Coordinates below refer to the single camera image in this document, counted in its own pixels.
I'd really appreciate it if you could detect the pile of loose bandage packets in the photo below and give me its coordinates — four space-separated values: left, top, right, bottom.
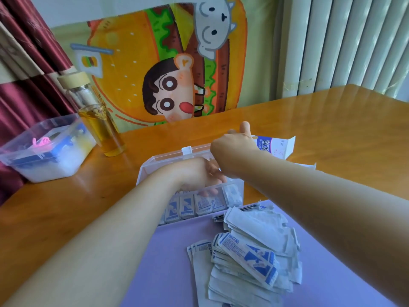
187 203 303 307

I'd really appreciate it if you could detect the clear plastic organizer box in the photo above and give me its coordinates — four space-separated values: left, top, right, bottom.
136 143 245 227

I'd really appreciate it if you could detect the pink plastic clip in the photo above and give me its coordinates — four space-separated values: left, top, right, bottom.
32 137 52 150

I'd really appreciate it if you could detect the person's left forearm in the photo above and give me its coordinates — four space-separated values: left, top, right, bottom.
0 163 183 307

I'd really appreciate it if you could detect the person's right hand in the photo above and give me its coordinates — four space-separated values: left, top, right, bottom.
210 121 260 180

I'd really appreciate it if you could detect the white and purple cardboard box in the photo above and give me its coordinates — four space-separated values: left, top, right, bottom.
252 135 296 161

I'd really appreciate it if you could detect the row of bandage packets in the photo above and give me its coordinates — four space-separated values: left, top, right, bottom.
164 185 244 225

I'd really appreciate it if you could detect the purple mat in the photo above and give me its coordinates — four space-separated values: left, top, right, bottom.
120 200 398 307

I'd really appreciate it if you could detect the dark red curtain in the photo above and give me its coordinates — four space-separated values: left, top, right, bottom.
0 0 79 206

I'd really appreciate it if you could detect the cartoon burger print cloth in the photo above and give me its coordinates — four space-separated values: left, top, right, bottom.
51 0 282 134

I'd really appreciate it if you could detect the person's left hand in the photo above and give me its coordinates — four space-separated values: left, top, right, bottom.
172 157 227 198

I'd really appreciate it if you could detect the clear plastic storage container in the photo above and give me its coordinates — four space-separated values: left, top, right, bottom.
0 113 97 184

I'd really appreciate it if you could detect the glass bottle with yellow liquid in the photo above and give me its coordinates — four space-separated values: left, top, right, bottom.
57 71 126 158

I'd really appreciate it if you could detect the person's right forearm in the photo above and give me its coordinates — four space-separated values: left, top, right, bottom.
224 148 409 307

